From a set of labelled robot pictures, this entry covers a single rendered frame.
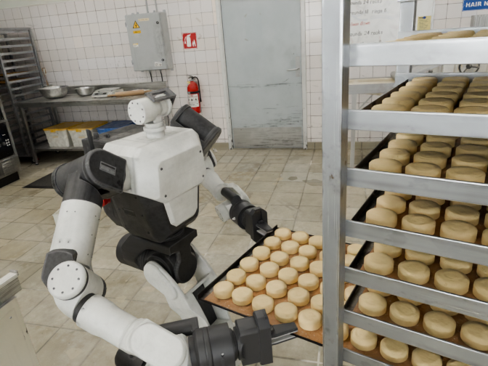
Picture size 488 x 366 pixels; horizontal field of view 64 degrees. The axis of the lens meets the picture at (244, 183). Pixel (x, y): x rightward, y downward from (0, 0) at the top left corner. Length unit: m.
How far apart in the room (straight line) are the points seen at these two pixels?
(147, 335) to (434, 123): 0.61
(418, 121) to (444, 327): 0.36
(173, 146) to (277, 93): 4.21
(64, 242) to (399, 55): 0.74
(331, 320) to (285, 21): 4.64
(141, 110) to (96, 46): 5.06
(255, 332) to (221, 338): 0.07
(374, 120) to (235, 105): 4.85
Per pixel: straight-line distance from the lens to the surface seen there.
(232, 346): 0.81
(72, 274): 0.88
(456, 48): 0.56
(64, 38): 6.40
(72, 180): 0.99
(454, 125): 0.57
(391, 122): 0.58
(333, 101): 0.57
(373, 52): 0.58
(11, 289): 1.42
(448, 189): 0.60
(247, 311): 0.93
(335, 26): 0.56
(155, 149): 1.06
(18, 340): 1.48
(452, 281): 0.71
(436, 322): 0.77
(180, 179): 1.11
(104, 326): 0.87
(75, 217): 0.95
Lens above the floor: 1.54
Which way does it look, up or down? 21 degrees down
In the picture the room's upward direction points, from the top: 5 degrees counter-clockwise
